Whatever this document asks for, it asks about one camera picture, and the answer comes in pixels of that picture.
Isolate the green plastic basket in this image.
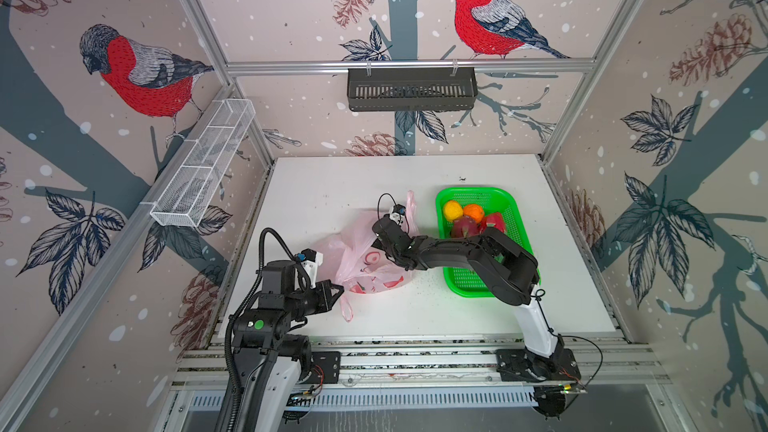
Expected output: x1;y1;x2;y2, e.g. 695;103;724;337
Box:
435;186;534;299

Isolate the orange tangerine fruit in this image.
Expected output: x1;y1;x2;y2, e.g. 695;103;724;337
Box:
463;204;485;224

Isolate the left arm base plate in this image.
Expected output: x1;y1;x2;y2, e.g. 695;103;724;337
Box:
299;351;341;385

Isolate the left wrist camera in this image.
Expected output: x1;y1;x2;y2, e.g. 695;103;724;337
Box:
297;249;324;286

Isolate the yellow orange fruit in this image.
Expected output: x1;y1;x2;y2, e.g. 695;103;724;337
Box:
442;200;464;222

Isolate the white wire mesh shelf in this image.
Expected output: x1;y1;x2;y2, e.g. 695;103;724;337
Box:
150;98;255;228

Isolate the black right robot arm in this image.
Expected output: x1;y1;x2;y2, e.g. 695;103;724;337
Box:
372;215;571;381

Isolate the pink plastic bag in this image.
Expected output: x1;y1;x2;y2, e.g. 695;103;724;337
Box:
311;192;419;322

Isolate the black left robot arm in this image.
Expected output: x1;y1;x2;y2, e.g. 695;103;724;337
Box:
215;228;344;431

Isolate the black hanging wall basket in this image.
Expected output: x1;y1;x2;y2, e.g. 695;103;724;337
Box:
347;67;478;112

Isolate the red dragon fruit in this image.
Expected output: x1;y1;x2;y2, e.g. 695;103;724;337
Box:
478;212;506;234

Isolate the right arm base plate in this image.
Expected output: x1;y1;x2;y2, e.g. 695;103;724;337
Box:
495;348;582;383

